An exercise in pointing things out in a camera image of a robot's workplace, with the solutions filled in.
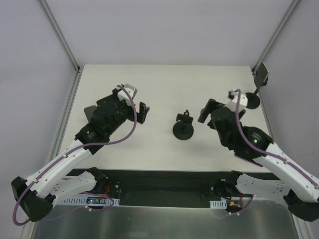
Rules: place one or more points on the white cable duct left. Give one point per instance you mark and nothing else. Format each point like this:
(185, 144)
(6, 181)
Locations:
(86, 201)

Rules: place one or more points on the white cable duct right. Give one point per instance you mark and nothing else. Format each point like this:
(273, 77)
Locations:
(221, 204)

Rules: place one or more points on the aluminium frame post right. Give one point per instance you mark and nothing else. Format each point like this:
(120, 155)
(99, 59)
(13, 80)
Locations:
(294, 4)

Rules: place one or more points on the white cable duct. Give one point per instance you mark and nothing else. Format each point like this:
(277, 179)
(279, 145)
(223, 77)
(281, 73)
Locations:
(221, 204)
(86, 201)

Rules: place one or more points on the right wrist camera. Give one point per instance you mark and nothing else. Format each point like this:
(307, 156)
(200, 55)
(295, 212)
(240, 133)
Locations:
(236, 98)

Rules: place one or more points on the black phone silver edge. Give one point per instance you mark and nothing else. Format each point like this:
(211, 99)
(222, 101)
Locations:
(261, 77)

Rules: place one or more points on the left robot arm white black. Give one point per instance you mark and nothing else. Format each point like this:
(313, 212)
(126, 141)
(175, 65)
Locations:
(40, 192)

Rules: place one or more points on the aluminium frame rail left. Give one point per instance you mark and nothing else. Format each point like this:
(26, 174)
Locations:
(59, 136)

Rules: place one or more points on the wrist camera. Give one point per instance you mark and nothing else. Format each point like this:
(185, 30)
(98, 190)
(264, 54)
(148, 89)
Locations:
(132, 91)
(236, 98)

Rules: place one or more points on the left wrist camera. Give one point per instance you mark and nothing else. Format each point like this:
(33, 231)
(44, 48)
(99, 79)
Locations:
(132, 91)

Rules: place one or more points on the aluminium frame post left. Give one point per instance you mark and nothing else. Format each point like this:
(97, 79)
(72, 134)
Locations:
(59, 34)

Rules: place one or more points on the dark grey phone flat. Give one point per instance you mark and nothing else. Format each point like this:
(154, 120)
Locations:
(88, 111)

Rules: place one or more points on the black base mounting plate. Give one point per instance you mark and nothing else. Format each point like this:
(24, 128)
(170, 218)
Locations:
(173, 189)

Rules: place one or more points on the black phone stand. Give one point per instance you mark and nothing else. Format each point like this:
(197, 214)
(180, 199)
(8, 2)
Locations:
(253, 98)
(183, 129)

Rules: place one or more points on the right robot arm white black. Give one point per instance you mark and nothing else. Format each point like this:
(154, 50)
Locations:
(295, 188)

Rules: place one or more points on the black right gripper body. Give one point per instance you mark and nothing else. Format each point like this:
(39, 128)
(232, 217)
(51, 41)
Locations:
(210, 112)

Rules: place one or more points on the aluminium frame post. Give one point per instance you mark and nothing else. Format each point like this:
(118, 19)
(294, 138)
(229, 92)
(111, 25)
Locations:
(294, 4)
(59, 34)

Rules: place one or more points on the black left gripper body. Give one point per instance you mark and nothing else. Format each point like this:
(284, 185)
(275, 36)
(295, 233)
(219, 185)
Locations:
(134, 112)

